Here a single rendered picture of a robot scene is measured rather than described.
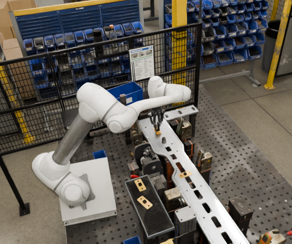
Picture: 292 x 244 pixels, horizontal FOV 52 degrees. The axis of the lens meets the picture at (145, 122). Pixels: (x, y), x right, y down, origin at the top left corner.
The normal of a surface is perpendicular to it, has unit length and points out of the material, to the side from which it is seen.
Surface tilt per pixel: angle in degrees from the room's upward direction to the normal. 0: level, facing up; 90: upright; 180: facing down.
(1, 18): 90
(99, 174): 44
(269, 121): 0
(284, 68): 92
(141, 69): 90
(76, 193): 49
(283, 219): 0
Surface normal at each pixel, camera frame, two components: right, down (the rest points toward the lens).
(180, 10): 0.42, 0.54
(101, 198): 0.11, -0.16
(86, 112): -0.38, 0.42
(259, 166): -0.06, -0.79
